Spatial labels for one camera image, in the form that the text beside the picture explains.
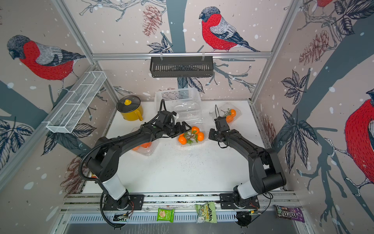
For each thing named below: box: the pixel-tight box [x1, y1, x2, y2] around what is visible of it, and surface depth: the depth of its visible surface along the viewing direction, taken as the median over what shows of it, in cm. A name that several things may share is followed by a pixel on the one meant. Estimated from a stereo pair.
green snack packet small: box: [156, 207, 175, 223], surface depth 71 cm
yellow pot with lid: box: [116, 95, 144, 122], surface depth 105 cm
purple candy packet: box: [272, 204, 305, 223], surface depth 71 cm
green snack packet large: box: [194, 201, 218, 224], surface depth 71 cm
